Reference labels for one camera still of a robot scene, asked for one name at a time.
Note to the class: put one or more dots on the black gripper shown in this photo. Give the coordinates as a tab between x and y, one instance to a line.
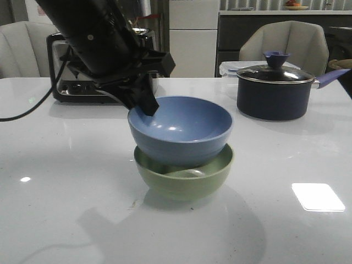
133	86

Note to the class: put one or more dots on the blue bowl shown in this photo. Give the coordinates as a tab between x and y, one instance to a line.
184	131

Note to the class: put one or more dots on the green bowl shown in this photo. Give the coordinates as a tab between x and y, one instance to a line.
185	184

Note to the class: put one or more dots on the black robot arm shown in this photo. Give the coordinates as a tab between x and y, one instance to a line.
108	51

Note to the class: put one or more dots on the black and silver toaster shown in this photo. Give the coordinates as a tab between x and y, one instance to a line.
66	86

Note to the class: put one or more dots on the white cabinet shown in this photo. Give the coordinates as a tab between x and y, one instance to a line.
193	37

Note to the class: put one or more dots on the clear plastic food container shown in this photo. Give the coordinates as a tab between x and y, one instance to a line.
230	68

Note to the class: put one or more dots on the dark blue saucepan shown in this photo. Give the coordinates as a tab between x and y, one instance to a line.
280	102

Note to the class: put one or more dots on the beige chair left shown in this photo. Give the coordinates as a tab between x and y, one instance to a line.
24	49

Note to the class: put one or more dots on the beige chair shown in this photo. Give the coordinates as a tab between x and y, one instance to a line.
24	49
305	42

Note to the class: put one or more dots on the glass pot lid blue knob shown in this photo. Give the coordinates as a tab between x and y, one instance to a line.
274	71

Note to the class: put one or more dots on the beige chair right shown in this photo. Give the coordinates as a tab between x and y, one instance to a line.
305	42

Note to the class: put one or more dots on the fruit bowl on counter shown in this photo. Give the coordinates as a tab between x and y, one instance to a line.
294	5

